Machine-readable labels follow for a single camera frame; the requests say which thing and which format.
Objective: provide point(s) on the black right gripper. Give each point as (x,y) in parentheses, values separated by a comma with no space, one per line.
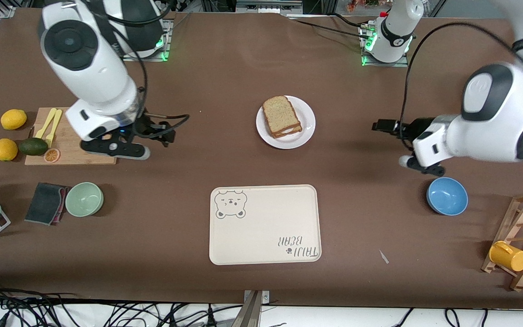
(145,126)

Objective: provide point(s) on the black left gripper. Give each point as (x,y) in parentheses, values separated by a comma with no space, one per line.
(418,126)

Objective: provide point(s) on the white round plate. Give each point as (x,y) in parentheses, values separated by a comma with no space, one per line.
(307,131)

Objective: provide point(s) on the fried egg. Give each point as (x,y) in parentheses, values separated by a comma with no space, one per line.
(294,130)

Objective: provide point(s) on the seeded bread slice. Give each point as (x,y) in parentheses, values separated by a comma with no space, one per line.
(280,113)

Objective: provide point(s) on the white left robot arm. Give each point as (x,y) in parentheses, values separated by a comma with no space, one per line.
(493,131)

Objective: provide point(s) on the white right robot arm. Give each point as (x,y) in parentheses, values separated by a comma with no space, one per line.
(98,77)

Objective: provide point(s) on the blue bowl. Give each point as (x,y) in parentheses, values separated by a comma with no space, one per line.
(447,196)

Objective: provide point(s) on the mint green bowl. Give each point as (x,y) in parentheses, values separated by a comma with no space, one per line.
(84,199)

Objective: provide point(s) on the wooden cutting board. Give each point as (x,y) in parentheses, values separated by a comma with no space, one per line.
(61,136)

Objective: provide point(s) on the orange slice toy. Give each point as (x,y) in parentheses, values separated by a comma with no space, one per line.
(51,155)

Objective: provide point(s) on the yellow plastic knife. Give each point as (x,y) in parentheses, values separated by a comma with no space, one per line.
(46,122)

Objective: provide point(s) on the small white paper scrap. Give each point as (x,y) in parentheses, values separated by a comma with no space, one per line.
(383,257)

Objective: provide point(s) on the colourful background clutter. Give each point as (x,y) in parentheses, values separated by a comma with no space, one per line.
(357,4)

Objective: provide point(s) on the green avocado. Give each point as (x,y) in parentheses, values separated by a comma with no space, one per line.
(33,146)

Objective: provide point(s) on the cream bear print tray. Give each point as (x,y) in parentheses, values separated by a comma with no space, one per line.
(266,227)

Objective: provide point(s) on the grey folded cloth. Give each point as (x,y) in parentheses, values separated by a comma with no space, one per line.
(43,202)

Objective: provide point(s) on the yellow lemon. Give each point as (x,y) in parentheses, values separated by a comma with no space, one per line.
(14,120)
(5,150)

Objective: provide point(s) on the wooden peg rack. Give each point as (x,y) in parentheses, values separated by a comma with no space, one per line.
(522,213)

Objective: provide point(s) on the yellow mug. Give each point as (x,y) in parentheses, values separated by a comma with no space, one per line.
(509,256)

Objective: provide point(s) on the aluminium frame bar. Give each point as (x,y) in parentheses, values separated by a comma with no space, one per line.
(266,7)

